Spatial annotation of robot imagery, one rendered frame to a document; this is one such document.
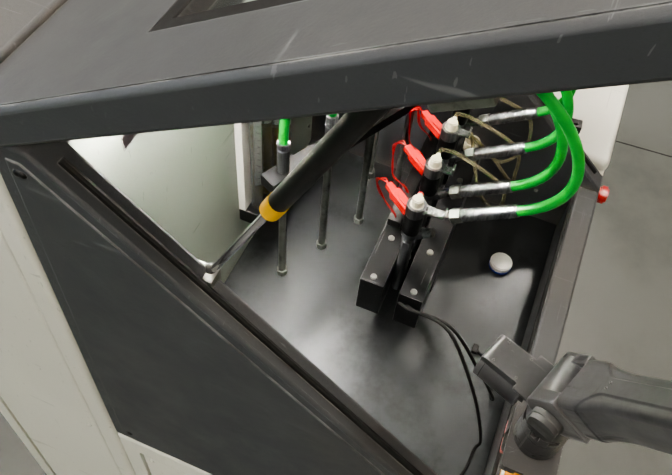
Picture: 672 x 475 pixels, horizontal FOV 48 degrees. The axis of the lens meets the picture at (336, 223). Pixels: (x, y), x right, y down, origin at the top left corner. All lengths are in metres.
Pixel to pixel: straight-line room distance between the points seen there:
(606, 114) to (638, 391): 0.83
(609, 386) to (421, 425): 0.50
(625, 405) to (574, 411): 0.07
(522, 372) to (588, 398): 0.13
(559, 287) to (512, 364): 0.38
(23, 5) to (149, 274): 0.26
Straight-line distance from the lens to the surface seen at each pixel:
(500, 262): 1.36
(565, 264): 1.26
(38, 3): 0.73
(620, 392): 0.73
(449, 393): 1.23
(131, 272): 0.73
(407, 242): 1.09
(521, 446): 0.96
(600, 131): 1.44
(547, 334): 1.18
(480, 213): 1.00
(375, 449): 0.86
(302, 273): 1.31
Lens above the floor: 1.93
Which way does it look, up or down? 53 degrees down
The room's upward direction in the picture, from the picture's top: 6 degrees clockwise
